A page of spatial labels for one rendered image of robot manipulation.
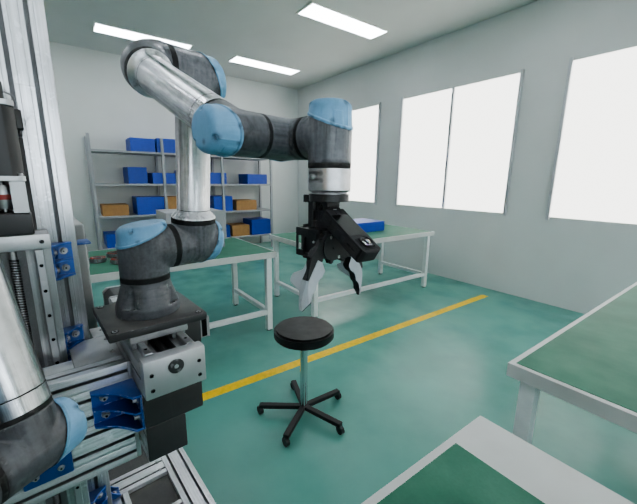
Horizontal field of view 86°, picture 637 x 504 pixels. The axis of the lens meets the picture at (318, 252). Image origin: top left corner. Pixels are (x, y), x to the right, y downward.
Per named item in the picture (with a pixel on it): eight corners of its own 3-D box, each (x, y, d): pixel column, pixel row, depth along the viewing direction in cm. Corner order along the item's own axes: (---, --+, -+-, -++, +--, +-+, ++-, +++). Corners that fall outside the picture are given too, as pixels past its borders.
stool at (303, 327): (249, 404, 212) (246, 320, 200) (314, 378, 241) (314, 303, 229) (296, 461, 169) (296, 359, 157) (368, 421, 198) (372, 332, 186)
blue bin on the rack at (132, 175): (124, 183, 569) (122, 167, 563) (142, 183, 586) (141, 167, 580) (128, 183, 536) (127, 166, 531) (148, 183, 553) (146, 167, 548)
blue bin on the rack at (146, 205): (133, 212, 585) (131, 196, 579) (159, 211, 609) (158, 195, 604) (137, 215, 552) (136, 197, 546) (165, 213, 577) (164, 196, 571)
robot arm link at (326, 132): (325, 108, 63) (363, 101, 57) (324, 169, 65) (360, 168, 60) (294, 100, 57) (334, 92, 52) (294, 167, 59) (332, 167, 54)
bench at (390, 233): (269, 295, 410) (268, 234, 395) (380, 272, 521) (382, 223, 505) (313, 320, 340) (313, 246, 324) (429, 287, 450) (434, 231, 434)
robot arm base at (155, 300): (110, 307, 90) (105, 271, 88) (169, 295, 100) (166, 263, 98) (123, 326, 79) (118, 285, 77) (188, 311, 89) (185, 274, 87)
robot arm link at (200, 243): (157, 261, 96) (148, 43, 81) (205, 253, 107) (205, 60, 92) (177, 273, 88) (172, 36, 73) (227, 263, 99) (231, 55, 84)
